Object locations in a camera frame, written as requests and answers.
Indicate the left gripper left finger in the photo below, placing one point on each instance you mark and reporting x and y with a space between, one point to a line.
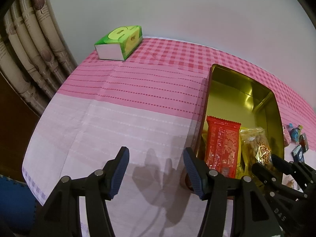
60 215

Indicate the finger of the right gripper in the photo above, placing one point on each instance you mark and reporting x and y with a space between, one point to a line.
273 184
303 174

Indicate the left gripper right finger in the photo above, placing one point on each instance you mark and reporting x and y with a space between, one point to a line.
251 214

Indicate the blue soda cracker pack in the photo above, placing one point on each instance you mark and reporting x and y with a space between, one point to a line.
298 155

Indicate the clear fried twist bag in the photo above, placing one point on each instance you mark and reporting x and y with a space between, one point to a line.
255 148

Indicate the dark sesame bar pack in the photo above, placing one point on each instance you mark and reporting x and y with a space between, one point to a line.
303 141

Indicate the pink white candy packet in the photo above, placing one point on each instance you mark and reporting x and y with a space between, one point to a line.
286 136

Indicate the light blue candy packet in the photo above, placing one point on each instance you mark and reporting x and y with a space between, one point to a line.
294 133

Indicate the green yellow candy packet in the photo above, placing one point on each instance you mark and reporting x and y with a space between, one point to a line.
300 127

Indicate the red clear snack pack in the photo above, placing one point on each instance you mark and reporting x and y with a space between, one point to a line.
232 125

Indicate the blue floor mat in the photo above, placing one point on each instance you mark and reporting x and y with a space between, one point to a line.
19 208

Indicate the red gold toffee tin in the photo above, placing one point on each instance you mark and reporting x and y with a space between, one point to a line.
236 97

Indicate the pink checked tablecloth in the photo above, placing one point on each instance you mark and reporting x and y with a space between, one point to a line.
149 103

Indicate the beige patterned curtain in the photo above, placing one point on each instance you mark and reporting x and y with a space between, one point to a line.
34 59

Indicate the green tissue box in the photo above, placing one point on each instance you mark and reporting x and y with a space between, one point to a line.
120 43

